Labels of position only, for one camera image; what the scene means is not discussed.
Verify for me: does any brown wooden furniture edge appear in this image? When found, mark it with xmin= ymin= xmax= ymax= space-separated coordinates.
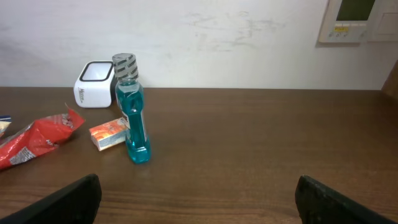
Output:
xmin=381 ymin=61 xmax=398 ymax=100

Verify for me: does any red candy bag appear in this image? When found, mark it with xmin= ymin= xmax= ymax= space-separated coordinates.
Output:
xmin=1 ymin=108 xmax=85 ymax=170

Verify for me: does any orange tissue pack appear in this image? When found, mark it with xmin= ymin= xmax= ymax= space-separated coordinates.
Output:
xmin=89 ymin=118 xmax=127 ymax=151

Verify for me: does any white wall switch plate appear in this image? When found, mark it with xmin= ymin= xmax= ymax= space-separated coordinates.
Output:
xmin=368 ymin=0 xmax=397 ymax=42

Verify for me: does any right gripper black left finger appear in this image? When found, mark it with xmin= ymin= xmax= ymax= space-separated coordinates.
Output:
xmin=1 ymin=174 xmax=102 ymax=224

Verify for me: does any blue mouthwash bottle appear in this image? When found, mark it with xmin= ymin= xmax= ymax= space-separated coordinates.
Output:
xmin=112 ymin=53 xmax=151 ymax=164

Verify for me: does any wall control panel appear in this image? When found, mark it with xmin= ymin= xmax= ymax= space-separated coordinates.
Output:
xmin=318 ymin=0 xmax=382 ymax=44

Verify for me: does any cream blue snack bag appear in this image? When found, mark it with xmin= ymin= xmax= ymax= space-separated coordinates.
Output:
xmin=0 ymin=115 xmax=12 ymax=137

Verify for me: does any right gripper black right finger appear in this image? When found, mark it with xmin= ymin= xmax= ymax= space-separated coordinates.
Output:
xmin=295 ymin=175 xmax=397 ymax=224

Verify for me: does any white barcode scanner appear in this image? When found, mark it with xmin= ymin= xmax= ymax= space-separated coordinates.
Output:
xmin=73 ymin=60 xmax=116 ymax=108

